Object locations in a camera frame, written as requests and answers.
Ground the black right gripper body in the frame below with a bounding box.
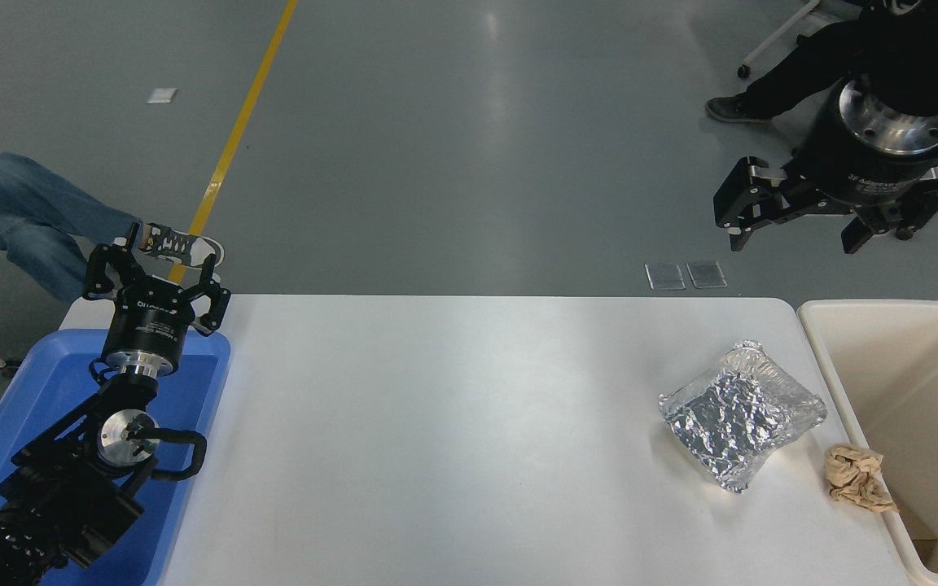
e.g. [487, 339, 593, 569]
[795, 81, 938, 211]

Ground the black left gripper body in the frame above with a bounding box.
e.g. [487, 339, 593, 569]
[103, 275, 208, 363]

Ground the silver foil plate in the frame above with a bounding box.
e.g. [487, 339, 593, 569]
[658, 339, 829, 495]

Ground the metal floor plate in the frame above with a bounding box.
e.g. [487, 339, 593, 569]
[686, 260, 728, 289]
[646, 263, 686, 291]

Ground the blue plastic tray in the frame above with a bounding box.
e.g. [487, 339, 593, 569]
[0, 328, 232, 586]

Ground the person in blue trousers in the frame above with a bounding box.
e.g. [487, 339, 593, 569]
[0, 138, 226, 306]

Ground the person in black clothes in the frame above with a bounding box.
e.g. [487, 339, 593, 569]
[705, 0, 938, 127]

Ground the large pale plastic bin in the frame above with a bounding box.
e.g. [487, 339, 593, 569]
[796, 300, 938, 586]

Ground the crumpled tan paper ball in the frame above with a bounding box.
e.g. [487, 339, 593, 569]
[824, 444, 899, 514]

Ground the white wheeled frame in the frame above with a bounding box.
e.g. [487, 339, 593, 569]
[736, 0, 824, 80]

